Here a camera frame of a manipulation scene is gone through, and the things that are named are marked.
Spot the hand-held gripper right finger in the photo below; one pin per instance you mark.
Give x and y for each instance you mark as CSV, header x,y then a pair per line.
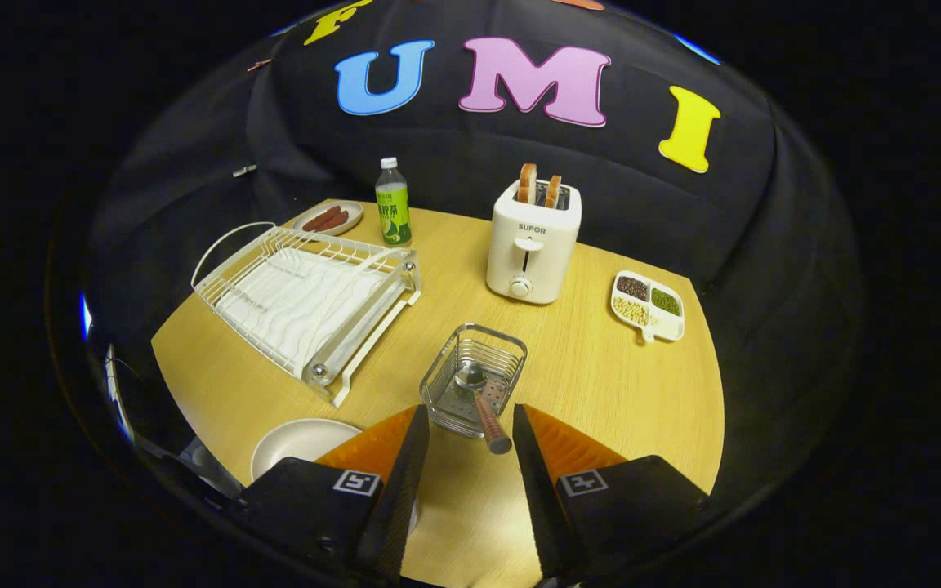
x,y
540,490

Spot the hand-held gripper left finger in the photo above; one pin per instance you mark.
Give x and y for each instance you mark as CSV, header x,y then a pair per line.
x,y
405,490

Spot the beige round plate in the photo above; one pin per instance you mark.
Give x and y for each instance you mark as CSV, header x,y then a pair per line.
x,y
299,445

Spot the white divided dish with beans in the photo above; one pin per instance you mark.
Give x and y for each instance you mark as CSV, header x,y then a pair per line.
x,y
666,322

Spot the small plate with meat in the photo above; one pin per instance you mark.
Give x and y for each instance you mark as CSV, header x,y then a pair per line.
x,y
354,220

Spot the white toaster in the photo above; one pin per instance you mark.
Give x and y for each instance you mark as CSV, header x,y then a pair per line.
x,y
532,261

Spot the brown meat piece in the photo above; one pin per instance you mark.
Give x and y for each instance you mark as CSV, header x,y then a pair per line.
x,y
319,219
336,220

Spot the green tea bottle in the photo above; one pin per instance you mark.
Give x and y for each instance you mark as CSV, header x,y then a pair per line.
x,y
393,208

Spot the toasted bread slice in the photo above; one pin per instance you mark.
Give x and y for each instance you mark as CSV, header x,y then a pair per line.
x,y
552,192
527,181

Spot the black backdrop cloth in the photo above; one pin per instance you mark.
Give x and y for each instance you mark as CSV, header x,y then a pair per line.
x,y
454,155

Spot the silver clip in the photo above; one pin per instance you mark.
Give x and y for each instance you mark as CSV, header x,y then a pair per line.
x,y
244,171

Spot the pink clip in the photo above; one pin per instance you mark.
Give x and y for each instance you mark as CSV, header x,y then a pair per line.
x,y
258,64

